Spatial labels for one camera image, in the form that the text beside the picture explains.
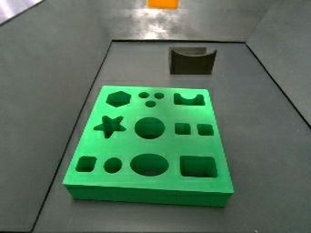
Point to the yellow rectangular block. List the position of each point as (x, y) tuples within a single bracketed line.
[(165, 4)]

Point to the black curved fixture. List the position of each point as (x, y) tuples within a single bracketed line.
[(191, 61)]

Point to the green shape sorter board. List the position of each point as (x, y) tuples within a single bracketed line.
[(151, 149)]

